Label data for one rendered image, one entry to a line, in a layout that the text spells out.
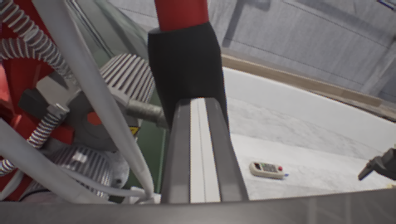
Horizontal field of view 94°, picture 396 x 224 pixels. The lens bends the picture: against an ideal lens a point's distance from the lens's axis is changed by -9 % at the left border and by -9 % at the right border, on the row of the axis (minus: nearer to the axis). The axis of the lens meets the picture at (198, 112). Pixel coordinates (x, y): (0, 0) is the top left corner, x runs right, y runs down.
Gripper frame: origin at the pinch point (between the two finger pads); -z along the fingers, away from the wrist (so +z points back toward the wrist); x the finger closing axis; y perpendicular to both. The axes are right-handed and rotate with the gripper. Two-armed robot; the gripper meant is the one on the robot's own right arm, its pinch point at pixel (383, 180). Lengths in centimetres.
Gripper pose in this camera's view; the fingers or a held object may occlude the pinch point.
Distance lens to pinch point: 78.2
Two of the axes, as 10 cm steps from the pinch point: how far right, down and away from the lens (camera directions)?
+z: 1.5, -7.9, -6.0
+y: -4.6, 4.8, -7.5
